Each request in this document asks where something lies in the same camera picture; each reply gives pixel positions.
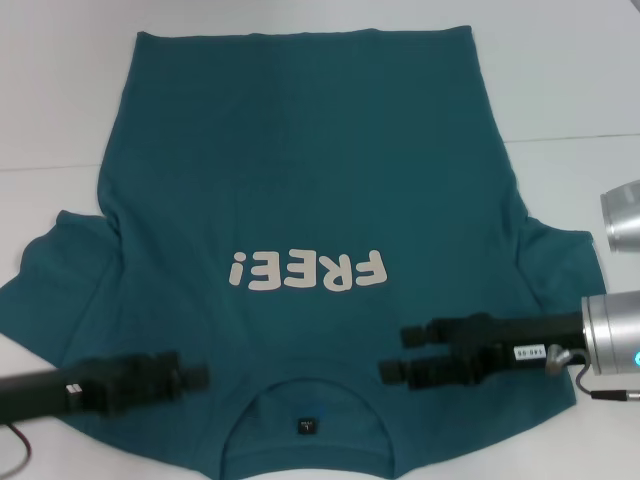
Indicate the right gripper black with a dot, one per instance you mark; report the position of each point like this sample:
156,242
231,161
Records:
500,345

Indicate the teal t-shirt with FREE! print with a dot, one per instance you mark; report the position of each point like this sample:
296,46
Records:
300,175

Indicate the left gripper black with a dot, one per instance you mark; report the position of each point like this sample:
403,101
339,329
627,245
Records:
100,385

